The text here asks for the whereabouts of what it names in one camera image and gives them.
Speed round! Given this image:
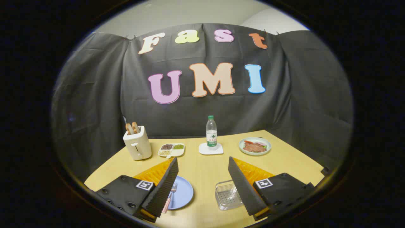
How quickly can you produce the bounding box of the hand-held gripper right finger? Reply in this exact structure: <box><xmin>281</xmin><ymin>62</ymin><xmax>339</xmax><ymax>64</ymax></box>
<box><xmin>228</xmin><ymin>156</ymin><xmax>315</xmax><ymax>221</ymax></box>

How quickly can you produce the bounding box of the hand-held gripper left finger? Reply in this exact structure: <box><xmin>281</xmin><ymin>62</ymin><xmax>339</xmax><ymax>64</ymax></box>
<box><xmin>95</xmin><ymin>157</ymin><xmax>179</xmax><ymax>223</ymax></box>

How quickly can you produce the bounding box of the blue plate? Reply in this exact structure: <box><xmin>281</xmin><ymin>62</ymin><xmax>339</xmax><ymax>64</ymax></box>
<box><xmin>167</xmin><ymin>176</ymin><xmax>194</xmax><ymax>210</ymax></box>

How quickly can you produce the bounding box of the white divided grain dish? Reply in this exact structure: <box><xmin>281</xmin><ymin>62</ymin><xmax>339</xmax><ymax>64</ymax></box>
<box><xmin>158</xmin><ymin>143</ymin><xmax>185</xmax><ymax>158</ymax></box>

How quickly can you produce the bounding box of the brown meat piece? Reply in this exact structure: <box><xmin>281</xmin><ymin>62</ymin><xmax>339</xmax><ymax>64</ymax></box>
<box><xmin>243</xmin><ymin>142</ymin><xmax>267</xmax><ymax>153</ymax></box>

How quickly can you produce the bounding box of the cream toaster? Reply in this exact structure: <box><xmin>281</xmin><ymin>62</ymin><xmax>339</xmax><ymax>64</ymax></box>
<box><xmin>123</xmin><ymin>126</ymin><xmax>152</xmax><ymax>161</ymax></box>

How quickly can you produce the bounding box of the pale green plate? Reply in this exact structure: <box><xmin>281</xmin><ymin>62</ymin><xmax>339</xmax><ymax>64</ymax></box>
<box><xmin>239</xmin><ymin>137</ymin><xmax>271</xmax><ymax>156</ymax></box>

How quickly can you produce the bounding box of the white square coaster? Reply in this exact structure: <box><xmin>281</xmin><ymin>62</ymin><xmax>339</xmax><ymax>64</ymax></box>
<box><xmin>199</xmin><ymin>142</ymin><xmax>224</xmax><ymax>155</ymax></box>

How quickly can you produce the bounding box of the clear water bottle green cap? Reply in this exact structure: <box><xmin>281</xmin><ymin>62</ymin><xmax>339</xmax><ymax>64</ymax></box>
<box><xmin>206</xmin><ymin>115</ymin><xmax>218</xmax><ymax>148</ymax></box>

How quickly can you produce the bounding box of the metal wire drain basket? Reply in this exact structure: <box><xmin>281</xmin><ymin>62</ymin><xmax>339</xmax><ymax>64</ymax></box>
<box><xmin>215</xmin><ymin>180</ymin><xmax>244</xmax><ymax>211</ymax></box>

